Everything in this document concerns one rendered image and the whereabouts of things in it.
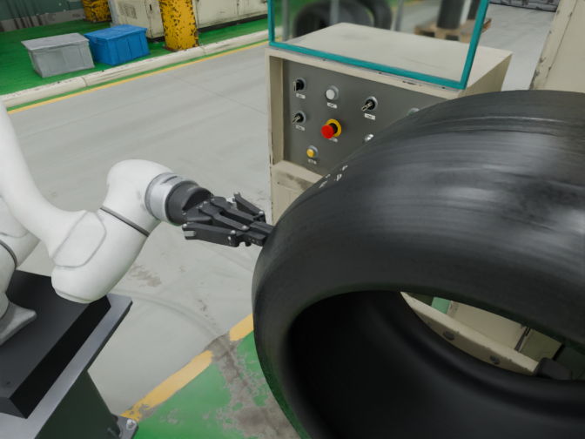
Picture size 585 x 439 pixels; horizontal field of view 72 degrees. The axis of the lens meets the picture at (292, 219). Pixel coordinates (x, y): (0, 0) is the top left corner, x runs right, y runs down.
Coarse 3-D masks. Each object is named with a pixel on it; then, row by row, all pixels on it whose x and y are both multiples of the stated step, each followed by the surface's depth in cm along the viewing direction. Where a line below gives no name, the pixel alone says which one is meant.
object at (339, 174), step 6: (342, 168) 37; (348, 168) 36; (330, 174) 38; (336, 174) 37; (342, 174) 36; (324, 180) 38; (330, 180) 37; (336, 180) 36; (318, 186) 38; (324, 186) 37
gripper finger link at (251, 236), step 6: (240, 234) 60; (246, 234) 60; (252, 234) 60; (258, 234) 60; (234, 240) 60; (240, 240) 61; (246, 240) 61; (252, 240) 60; (258, 240) 59; (264, 240) 59
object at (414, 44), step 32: (288, 0) 103; (320, 0) 97; (352, 0) 92; (384, 0) 88; (416, 0) 84; (448, 0) 80; (480, 0) 77; (288, 32) 107; (320, 32) 101; (352, 32) 96; (384, 32) 91; (416, 32) 87; (448, 32) 83; (480, 32) 80; (384, 64) 95; (416, 64) 90; (448, 64) 86
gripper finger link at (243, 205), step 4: (236, 192) 70; (236, 196) 70; (240, 196) 69; (236, 200) 69; (240, 200) 68; (244, 200) 68; (240, 204) 68; (244, 204) 67; (248, 204) 67; (240, 208) 69; (244, 208) 67; (248, 208) 66; (252, 208) 66; (256, 208) 65; (244, 212) 68; (248, 212) 66; (252, 212) 65; (256, 212) 64; (260, 212) 64; (264, 212) 64; (260, 216) 64; (264, 216) 64
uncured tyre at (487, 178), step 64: (384, 128) 50; (448, 128) 35; (512, 128) 31; (576, 128) 30; (320, 192) 37; (384, 192) 31; (448, 192) 28; (512, 192) 26; (576, 192) 25; (320, 256) 35; (384, 256) 31; (448, 256) 28; (512, 256) 25; (576, 256) 24; (256, 320) 47; (320, 320) 66; (384, 320) 73; (512, 320) 26; (576, 320) 24; (320, 384) 63; (384, 384) 69; (448, 384) 70; (512, 384) 64; (576, 384) 59
